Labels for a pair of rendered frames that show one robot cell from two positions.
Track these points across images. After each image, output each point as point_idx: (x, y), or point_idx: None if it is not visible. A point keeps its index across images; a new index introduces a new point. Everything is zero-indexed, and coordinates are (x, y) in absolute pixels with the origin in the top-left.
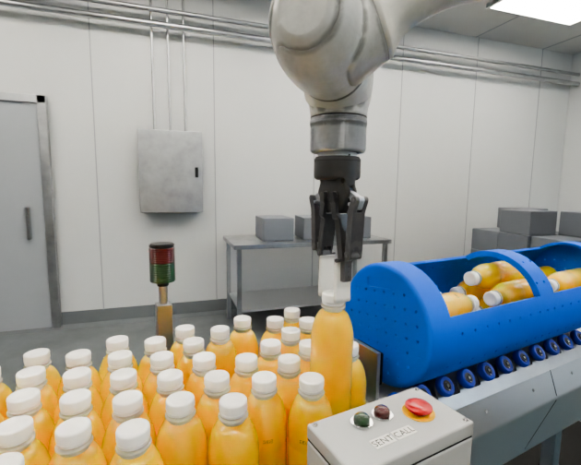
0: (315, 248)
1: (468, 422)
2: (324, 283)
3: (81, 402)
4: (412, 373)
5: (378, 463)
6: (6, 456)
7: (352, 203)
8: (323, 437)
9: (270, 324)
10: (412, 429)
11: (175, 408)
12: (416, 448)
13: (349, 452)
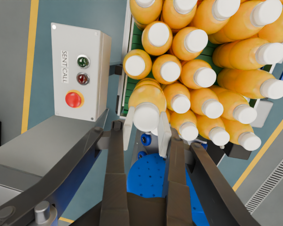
0: (190, 145)
1: (55, 112)
2: (161, 121)
3: None
4: (143, 160)
5: (52, 41)
6: None
7: (17, 205)
8: (84, 29)
9: (244, 107)
10: (64, 81)
11: None
12: (53, 70)
13: (66, 33)
